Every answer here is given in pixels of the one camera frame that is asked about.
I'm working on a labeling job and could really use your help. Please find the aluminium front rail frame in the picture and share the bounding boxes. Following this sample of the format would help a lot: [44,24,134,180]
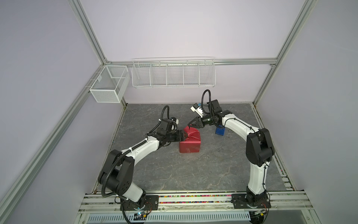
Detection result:
[74,191,321,224]

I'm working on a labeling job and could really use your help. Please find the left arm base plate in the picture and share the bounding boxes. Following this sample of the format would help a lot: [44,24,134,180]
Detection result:
[120,195,159,211]

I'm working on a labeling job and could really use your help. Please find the small white mesh basket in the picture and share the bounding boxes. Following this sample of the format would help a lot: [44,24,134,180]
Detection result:
[90,65,130,103]

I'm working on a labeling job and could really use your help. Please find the blue tape dispenser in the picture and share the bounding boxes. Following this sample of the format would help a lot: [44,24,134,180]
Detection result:
[215,127,225,136]

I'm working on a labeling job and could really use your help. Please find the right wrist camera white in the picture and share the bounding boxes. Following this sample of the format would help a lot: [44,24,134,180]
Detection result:
[191,103,205,118]

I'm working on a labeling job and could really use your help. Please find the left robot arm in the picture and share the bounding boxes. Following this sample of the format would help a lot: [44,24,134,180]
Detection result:
[98,105,187,208]

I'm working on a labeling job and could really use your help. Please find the white slotted cable duct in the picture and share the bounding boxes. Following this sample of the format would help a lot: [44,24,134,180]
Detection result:
[87,211,251,224]

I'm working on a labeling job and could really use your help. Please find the dark red wrapping paper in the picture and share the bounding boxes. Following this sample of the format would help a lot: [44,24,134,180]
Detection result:
[179,126,201,153]

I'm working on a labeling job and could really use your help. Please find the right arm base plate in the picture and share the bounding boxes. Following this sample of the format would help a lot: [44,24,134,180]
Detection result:
[231,193,271,209]

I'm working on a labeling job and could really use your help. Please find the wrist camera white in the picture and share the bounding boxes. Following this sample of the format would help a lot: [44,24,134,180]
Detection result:
[191,103,205,118]
[171,117,179,124]

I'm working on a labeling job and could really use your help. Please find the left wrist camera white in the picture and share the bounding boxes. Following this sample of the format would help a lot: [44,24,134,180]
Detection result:
[171,117,179,124]

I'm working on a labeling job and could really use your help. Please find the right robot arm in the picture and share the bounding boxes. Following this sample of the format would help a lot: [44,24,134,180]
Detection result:
[188,89,275,209]

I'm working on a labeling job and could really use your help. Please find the long white wire basket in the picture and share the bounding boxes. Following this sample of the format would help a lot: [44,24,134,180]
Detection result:
[131,57,216,88]

